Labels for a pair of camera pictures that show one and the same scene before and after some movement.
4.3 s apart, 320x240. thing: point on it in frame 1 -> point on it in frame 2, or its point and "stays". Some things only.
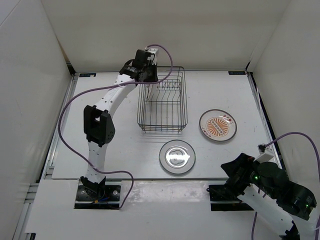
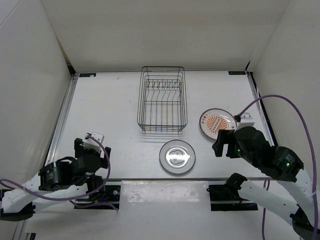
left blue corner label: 87,74 stays
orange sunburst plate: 218,125 stays
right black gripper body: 250,174 -> 246,154
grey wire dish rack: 163,105 stays
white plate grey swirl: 177,156 stays
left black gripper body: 151,71 -> 80,150
